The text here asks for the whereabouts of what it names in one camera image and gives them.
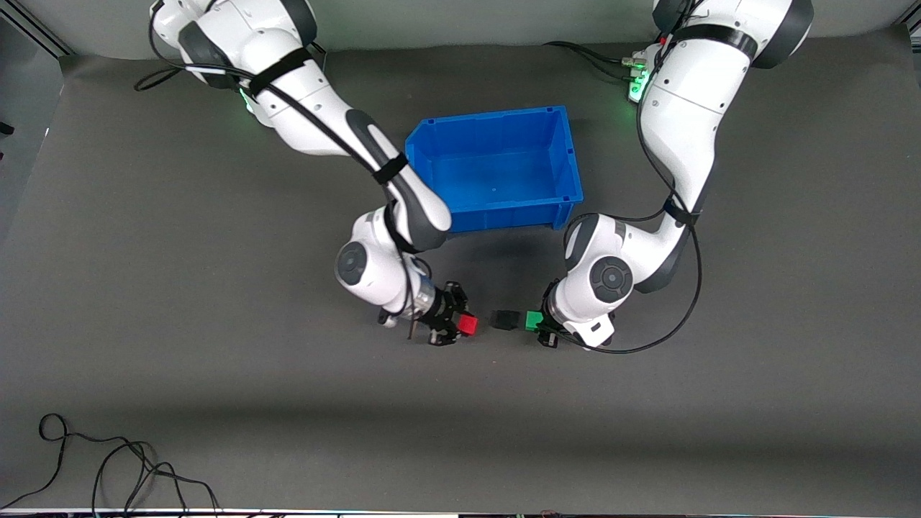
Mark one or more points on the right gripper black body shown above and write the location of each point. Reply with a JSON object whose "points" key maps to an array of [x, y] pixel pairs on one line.
{"points": [[445, 311]]}

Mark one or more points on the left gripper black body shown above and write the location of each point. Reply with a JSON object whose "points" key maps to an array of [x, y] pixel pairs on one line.
{"points": [[548, 319]]}

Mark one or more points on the small green cube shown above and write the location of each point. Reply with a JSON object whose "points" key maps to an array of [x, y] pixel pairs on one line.
{"points": [[532, 321]]}

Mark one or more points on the small red cube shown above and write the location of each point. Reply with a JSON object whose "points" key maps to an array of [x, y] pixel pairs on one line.
{"points": [[469, 325]]}

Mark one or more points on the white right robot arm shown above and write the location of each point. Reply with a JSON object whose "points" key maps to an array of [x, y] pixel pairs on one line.
{"points": [[302, 93]]}

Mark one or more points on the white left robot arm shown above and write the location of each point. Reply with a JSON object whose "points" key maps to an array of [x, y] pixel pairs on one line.
{"points": [[683, 115]]}

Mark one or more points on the small black cube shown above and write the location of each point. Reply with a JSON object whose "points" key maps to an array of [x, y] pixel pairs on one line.
{"points": [[505, 320]]}

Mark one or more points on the dark grey table mat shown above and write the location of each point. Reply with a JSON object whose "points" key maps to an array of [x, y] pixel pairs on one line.
{"points": [[432, 403]]}

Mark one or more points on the blue plastic storage bin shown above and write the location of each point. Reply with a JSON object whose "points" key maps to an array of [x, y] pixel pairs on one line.
{"points": [[504, 173]]}

